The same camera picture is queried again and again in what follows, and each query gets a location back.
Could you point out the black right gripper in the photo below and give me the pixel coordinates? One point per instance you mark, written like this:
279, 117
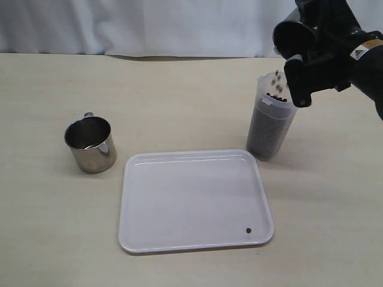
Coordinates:
325, 68

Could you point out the steel mug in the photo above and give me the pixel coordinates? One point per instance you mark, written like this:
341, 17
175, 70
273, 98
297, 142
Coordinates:
296, 33
90, 140

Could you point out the translucent plastic pitcher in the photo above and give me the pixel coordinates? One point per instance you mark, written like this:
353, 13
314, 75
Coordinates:
264, 86

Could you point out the white plastic tray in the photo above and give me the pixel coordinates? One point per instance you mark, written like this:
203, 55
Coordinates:
193, 200

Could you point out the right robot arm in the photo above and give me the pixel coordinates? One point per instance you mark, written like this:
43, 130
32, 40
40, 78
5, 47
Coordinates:
364, 64

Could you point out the white backdrop curtain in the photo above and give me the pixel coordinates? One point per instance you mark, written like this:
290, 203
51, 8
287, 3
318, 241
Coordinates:
142, 28

